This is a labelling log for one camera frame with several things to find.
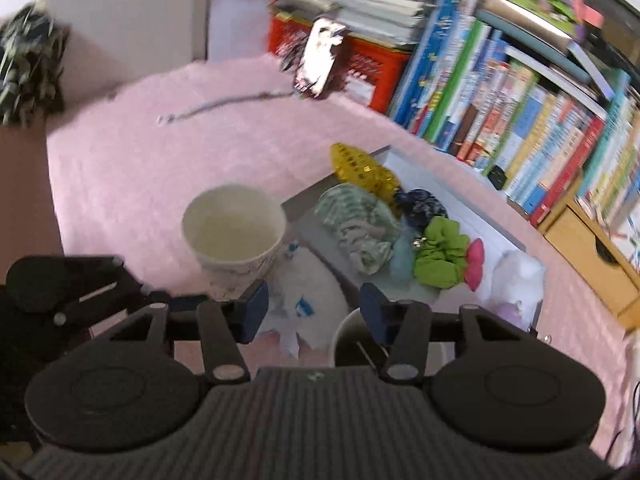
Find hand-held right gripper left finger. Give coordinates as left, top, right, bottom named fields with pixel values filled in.
left=112, top=279, right=271, bottom=384

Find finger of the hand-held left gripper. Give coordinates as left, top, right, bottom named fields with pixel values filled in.
left=54, top=255, right=202, bottom=328

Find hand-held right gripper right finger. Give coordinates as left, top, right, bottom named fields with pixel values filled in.
left=359, top=281, right=531, bottom=384

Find light blue scrunchie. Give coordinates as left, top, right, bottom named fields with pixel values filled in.
left=390, top=232, right=426, bottom=281

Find white plush toy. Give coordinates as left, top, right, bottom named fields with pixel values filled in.
left=260, top=245, right=351, bottom=358

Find green white patterned scrunchie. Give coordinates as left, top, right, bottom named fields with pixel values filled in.
left=314, top=183, right=401, bottom=276

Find pink soft item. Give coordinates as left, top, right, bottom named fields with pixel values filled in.
left=464, top=237, right=486, bottom=292

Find blue patterned scrunchie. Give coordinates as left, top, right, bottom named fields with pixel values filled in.
left=392, top=188, right=449, bottom=231

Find white tray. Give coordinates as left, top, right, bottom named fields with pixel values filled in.
left=280, top=145, right=546, bottom=333

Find yellow sequin scrunchie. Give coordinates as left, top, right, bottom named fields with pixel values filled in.
left=330, top=143, right=401, bottom=201

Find white fluffy scrunchie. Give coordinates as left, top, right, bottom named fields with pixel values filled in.
left=492, top=250, right=546, bottom=311

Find paper cup with girl drawing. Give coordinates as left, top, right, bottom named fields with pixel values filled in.
left=331, top=307, right=446, bottom=368

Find large paper cup with doodle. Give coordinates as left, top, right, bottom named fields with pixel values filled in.
left=181, top=185, right=287, bottom=301

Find wooden drawer organizer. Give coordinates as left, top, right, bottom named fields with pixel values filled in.
left=537, top=175, right=640, bottom=333

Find row of colourful upright books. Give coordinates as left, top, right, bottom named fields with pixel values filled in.
left=387, top=0, right=640, bottom=271

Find orange plastic crate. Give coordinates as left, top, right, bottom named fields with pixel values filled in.
left=267, top=12, right=412, bottom=111

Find dark green patterned cloth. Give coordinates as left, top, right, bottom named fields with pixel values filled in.
left=0, top=2, right=71, bottom=126

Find stack of worn books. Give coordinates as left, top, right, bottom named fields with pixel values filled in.
left=327, top=0, right=441, bottom=46

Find pile of flat lying books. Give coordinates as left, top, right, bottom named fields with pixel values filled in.
left=475, top=0, right=621, bottom=96

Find grey lanyard strap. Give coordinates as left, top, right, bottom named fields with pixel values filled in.
left=156, top=89, right=293, bottom=127

